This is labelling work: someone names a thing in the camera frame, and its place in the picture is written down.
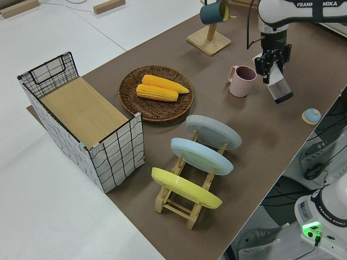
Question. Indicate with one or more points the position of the wooden basket lid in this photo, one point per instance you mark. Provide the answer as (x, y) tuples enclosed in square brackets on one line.
[(84, 113)]

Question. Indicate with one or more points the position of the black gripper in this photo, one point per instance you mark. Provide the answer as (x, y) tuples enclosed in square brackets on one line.
[(273, 42)]

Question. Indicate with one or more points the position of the wooden plate rack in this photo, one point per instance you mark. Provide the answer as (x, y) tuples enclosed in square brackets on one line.
[(176, 208)]

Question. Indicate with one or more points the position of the yellow corn cob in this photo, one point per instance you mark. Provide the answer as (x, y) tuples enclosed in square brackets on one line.
[(162, 82), (154, 93)]

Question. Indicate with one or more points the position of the dark blue mug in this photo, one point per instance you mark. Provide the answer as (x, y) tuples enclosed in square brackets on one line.
[(210, 12)]

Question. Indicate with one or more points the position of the light blue plate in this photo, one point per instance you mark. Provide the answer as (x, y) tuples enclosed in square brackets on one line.
[(200, 157)]

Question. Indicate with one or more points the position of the wooden cabinet box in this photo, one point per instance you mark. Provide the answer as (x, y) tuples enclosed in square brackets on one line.
[(244, 1)]

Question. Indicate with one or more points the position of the yellow plate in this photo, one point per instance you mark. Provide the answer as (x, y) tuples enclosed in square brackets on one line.
[(184, 187)]

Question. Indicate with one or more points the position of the brown wicker basket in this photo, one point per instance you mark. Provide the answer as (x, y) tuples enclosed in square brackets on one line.
[(130, 103)]

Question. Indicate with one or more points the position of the wooden block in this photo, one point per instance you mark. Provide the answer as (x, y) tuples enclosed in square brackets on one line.
[(19, 9), (108, 6)]

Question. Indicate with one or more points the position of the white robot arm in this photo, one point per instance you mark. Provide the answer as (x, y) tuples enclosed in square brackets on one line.
[(273, 13)]

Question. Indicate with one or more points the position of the pink mug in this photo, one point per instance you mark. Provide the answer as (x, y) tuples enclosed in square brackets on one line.
[(240, 86)]

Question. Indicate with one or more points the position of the brown table mat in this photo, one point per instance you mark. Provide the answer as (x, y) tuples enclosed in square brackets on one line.
[(244, 135)]

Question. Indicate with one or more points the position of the grey plate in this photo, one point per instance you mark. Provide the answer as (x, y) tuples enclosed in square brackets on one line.
[(214, 132)]

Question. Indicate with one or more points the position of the wooden mug tree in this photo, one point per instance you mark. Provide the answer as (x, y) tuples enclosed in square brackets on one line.
[(210, 40)]

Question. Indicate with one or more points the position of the white power strip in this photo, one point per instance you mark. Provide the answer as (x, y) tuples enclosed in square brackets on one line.
[(311, 153)]

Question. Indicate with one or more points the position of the white toaster oven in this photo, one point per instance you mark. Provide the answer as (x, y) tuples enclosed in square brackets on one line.
[(333, 29)]

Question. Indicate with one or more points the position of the glass cup with white top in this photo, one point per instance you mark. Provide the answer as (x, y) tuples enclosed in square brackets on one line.
[(280, 90)]

